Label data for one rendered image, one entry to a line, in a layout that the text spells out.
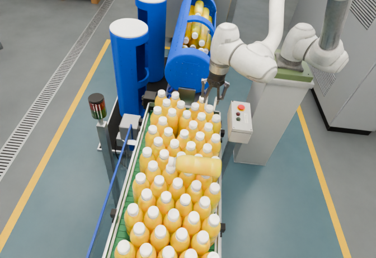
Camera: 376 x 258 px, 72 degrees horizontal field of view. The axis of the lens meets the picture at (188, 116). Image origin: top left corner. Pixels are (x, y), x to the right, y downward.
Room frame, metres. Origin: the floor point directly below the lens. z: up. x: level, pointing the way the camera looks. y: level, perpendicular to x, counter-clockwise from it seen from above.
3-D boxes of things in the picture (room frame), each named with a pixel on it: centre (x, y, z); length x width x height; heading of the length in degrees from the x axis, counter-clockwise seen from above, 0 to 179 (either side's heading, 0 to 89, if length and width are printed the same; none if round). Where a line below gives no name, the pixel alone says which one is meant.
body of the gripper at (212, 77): (0.95, -0.10, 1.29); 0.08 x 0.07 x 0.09; 91
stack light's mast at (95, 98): (0.75, 0.38, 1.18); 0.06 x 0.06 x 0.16
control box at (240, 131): (0.94, -0.26, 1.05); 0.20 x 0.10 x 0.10; 1
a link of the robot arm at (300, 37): (1.57, -0.64, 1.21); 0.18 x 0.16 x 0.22; 48
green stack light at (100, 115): (0.75, 0.38, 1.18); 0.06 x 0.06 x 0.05
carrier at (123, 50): (1.75, 0.53, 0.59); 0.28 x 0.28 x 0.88
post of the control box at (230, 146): (0.94, -0.26, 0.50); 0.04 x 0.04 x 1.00; 1
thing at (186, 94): (1.14, 0.03, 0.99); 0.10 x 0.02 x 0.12; 91
